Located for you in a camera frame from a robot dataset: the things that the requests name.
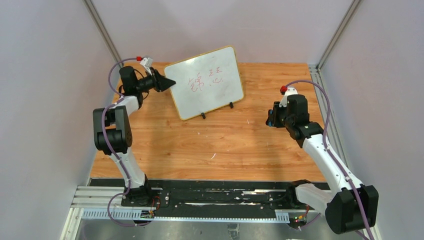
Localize yellow framed whiteboard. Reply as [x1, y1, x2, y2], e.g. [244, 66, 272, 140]
[164, 45, 245, 121]

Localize blue black eraser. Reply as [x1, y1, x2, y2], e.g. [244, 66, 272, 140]
[265, 109, 273, 127]

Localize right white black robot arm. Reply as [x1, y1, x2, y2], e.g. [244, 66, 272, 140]
[266, 93, 379, 235]

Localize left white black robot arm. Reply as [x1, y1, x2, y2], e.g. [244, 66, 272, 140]
[93, 66, 176, 206]

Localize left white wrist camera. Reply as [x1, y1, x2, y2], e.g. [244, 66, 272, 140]
[136, 56, 153, 76]

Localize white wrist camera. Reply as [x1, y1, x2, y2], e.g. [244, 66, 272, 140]
[136, 56, 153, 76]
[279, 85, 298, 108]

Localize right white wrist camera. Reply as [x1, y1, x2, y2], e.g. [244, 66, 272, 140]
[279, 85, 298, 108]

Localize left aluminium corner post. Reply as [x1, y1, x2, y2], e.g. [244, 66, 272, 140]
[82, 0, 122, 62]

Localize aluminium corner post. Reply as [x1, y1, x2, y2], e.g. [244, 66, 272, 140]
[82, 0, 122, 62]
[315, 0, 363, 72]

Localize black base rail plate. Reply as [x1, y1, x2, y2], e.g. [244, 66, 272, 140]
[147, 179, 308, 220]

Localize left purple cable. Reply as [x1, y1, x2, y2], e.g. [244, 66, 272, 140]
[100, 57, 153, 228]

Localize right aluminium corner post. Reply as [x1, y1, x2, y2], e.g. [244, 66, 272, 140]
[315, 0, 363, 72]

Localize aluminium frame rails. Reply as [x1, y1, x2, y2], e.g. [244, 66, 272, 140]
[59, 64, 382, 240]

